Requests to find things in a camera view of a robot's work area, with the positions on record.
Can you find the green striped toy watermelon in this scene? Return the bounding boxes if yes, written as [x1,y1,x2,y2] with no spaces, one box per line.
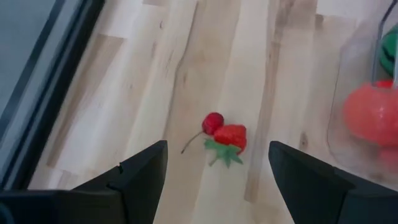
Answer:
[379,24,398,77]

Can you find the black aluminium frame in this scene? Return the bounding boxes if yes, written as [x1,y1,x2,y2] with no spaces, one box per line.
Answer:
[0,0,105,190]

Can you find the red toy cherry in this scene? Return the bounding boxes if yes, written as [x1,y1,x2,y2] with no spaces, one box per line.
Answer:
[180,111,225,155]

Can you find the red toy strawberry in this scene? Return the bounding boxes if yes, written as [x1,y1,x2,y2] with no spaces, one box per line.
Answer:
[203,123,248,169]

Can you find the clear plastic tupperware container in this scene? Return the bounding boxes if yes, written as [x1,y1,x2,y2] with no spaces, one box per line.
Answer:
[326,0,398,191]

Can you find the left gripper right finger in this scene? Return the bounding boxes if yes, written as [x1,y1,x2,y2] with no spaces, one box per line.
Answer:
[269,141,398,224]

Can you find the orange-red toy tomato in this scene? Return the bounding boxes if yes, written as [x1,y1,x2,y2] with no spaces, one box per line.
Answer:
[343,81,398,149]

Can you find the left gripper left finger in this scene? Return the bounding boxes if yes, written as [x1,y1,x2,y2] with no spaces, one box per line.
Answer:
[0,139,169,224]

